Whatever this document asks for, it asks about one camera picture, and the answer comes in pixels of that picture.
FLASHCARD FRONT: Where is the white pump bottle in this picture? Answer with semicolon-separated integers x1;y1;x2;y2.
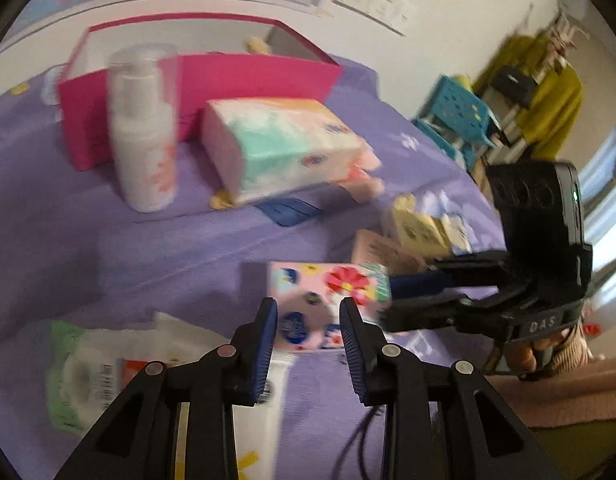
105;42;181;213

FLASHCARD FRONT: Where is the black cable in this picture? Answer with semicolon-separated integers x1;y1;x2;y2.
338;405;389;480

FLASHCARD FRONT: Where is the person's right forearm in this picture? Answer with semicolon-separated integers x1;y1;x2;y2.
550;320;594;376

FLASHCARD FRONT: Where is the person's right hand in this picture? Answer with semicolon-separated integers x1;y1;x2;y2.
505;332;556;378

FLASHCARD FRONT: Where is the blue plastic rack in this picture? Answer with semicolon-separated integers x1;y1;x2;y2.
413;74;504;171

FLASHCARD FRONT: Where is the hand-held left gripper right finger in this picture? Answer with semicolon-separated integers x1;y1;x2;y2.
338;296;561;480

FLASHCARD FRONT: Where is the peach pink packet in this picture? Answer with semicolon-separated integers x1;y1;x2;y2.
350;229;429;276

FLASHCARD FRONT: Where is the floral pocket tissue packet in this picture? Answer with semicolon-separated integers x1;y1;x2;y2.
265;260;394;353

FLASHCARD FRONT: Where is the black bag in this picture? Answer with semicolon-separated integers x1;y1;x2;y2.
490;65;536;108

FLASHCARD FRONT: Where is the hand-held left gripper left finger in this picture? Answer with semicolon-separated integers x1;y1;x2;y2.
53;296;279;480

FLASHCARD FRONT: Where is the pastel tissue pack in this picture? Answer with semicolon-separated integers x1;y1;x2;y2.
200;97;381;206

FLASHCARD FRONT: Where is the purple floral bed sheet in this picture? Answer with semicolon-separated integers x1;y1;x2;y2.
0;55;509;480

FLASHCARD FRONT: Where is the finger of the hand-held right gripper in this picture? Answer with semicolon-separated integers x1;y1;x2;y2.
390;252;511;298
380;287;514;336

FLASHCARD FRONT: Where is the pink blanket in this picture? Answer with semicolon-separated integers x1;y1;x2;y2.
488;357;616;426

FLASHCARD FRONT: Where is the yellow green coat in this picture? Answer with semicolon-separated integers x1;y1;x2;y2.
473;35;584;161

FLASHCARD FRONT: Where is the pink cardboard box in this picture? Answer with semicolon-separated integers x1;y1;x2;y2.
55;15;345;172

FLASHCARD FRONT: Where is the yellow white wet wipes pack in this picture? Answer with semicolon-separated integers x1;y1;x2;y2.
380;195;474;258

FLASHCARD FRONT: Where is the green white packet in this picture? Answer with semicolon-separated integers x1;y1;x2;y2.
40;310;249;436

